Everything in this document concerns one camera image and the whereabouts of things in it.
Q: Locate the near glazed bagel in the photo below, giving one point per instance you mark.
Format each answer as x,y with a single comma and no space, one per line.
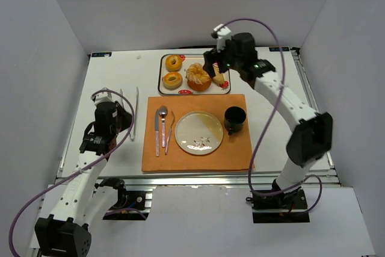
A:
172,80

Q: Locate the orange cloth placemat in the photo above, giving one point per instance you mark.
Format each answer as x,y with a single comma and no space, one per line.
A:
233,153

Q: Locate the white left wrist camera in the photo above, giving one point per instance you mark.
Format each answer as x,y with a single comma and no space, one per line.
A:
101,96

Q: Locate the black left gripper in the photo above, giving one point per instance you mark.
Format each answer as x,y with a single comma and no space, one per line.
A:
121,117

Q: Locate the glazed bagel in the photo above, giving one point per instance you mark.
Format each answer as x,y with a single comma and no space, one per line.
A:
172,80
173,63

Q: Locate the pink handled fork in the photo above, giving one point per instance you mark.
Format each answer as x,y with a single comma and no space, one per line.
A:
169,134

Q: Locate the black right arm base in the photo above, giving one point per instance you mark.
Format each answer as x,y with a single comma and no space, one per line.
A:
281,208

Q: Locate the strawberry print white tray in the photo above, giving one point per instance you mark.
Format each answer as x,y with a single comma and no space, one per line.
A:
187,60

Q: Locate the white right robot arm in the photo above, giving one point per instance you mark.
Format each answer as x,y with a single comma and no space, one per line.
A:
311,131

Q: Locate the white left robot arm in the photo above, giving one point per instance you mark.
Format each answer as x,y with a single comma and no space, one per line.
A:
66,231

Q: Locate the oblong golden bread roll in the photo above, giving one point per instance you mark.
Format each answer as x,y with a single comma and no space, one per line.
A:
219,77

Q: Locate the far glazed bagel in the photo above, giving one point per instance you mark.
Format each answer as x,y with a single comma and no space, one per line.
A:
173,63

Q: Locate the sugar crusted round bread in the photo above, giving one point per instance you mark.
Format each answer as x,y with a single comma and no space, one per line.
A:
197,78

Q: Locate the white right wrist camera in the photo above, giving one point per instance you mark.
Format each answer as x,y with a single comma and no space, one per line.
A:
221,31

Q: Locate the pink handled spoon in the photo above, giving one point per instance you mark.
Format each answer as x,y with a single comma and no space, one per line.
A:
163,111

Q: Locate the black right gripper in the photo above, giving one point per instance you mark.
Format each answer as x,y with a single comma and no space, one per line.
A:
213,59

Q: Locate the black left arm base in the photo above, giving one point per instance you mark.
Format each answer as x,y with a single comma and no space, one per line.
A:
130,205

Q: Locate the pink handled knife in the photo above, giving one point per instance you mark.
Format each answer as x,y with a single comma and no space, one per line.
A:
156,127

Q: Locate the cream ceramic plate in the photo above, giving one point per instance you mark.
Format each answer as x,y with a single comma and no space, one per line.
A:
199,133

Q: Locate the dark green mug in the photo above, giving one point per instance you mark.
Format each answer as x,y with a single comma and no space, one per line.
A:
234,119

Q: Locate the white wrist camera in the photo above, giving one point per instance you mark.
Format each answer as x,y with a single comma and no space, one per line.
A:
221,31
101,96

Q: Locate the metal serving tongs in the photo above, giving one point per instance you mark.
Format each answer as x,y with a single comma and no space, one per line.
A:
133,118

